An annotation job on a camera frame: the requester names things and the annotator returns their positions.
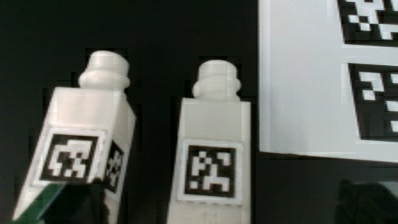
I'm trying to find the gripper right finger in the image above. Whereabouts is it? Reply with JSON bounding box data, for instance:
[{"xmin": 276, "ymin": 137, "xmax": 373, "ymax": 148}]
[{"xmin": 334, "ymin": 179, "xmax": 398, "ymax": 224}]

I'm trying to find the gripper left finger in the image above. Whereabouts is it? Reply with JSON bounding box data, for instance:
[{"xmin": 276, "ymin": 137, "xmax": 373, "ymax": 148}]
[{"xmin": 11, "ymin": 181, "xmax": 112, "ymax": 224}]

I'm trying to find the white table leg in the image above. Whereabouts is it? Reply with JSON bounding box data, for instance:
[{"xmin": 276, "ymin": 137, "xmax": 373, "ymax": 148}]
[
  {"xmin": 13, "ymin": 50, "xmax": 137, "ymax": 224},
  {"xmin": 167, "ymin": 60, "xmax": 251, "ymax": 224}
]

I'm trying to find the white marker plate with tags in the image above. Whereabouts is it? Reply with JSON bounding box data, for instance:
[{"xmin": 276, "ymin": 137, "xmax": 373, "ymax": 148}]
[{"xmin": 260, "ymin": 0, "xmax": 398, "ymax": 163}]

